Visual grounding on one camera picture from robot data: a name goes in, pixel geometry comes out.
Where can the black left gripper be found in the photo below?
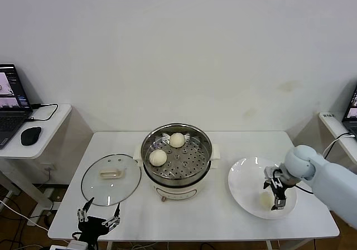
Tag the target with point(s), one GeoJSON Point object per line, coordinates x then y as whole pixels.
{"type": "Point", "coordinates": [92, 226]}

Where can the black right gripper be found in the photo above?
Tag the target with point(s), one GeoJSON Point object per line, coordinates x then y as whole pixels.
{"type": "Point", "coordinates": [279, 183]}

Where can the white steamed baozi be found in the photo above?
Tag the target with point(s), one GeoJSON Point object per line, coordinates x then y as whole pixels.
{"type": "Point", "coordinates": [265, 199]}
{"type": "Point", "coordinates": [177, 140]}
{"type": "Point", "coordinates": [158, 158]}

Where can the round glass pot lid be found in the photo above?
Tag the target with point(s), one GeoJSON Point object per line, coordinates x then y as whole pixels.
{"type": "Point", "coordinates": [111, 188]}

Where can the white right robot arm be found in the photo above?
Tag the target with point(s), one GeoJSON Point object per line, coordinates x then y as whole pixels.
{"type": "Point", "coordinates": [329, 177]}

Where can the perforated steel steamer basket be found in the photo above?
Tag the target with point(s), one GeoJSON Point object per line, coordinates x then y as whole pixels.
{"type": "Point", "coordinates": [189, 160]}

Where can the white round plate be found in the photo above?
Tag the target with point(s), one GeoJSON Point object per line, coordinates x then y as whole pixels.
{"type": "Point", "coordinates": [245, 183]}

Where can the white table leg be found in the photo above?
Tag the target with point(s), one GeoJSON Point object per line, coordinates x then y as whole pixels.
{"type": "Point", "coordinates": [269, 245]}
{"type": "Point", "coordinates": [109, 246]}

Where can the cream electric cooking pot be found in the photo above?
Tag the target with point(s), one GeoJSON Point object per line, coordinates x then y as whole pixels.
{"type": "Point", "coordinates": [178, 191]}

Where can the small printed label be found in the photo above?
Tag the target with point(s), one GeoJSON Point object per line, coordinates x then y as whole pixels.
{"type": "Point", "coordinates": [328, 115]}

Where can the black computer mouse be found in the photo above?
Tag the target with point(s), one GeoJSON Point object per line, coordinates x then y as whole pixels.
{"type": "Point", "coordinates": [30, 135]}

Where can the black open laptop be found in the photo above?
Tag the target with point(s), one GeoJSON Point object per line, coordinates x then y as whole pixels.
{"type": "Point", "coordinates": [11, 121]}
{"type": "Point", "coordinates": [352, 119]}

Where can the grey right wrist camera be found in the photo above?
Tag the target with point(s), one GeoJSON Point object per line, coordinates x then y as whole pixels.
{"type": "Point", "coordinates": [272, 172]}

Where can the white wall outlet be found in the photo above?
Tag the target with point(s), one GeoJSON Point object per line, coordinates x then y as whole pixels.
{"type": "Point", "coordinates": [48, 167]}

